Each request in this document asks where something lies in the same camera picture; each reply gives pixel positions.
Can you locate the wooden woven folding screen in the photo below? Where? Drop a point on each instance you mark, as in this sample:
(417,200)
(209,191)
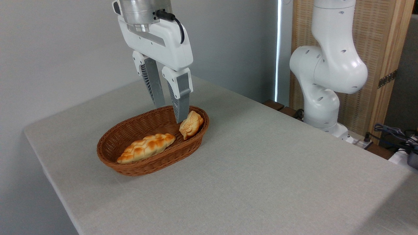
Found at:
(374,49)

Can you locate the dark grey device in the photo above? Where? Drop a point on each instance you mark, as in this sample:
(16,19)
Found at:
(413,160)

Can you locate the white power strip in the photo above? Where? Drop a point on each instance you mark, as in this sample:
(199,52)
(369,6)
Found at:
(357,141)

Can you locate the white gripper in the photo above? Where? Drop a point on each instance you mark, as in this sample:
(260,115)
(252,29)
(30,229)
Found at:
(163,42)

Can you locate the grey table cloth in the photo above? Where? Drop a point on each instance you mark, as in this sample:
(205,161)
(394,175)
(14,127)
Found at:
(261,169)

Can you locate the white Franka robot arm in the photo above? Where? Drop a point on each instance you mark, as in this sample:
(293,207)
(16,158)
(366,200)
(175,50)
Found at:
(329,65)

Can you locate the vertical bright light strip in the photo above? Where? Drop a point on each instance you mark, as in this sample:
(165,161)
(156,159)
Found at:
(278,49)

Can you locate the long braided bread loaf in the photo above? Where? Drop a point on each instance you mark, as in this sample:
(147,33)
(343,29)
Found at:
(147,147)

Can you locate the metal screen hinge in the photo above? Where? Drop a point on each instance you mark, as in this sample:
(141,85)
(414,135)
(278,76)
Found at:
(388,79)

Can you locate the white box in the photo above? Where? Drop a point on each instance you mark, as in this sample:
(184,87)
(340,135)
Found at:
(396,158)

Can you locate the black power plug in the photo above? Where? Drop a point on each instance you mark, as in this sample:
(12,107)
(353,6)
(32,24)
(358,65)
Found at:
(367,137)

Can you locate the brown wicker oval basket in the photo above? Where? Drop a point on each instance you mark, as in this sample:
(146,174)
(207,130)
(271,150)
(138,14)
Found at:
(147,164)

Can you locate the small golden pastry bread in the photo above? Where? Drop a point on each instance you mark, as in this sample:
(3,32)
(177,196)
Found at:
(192,125)

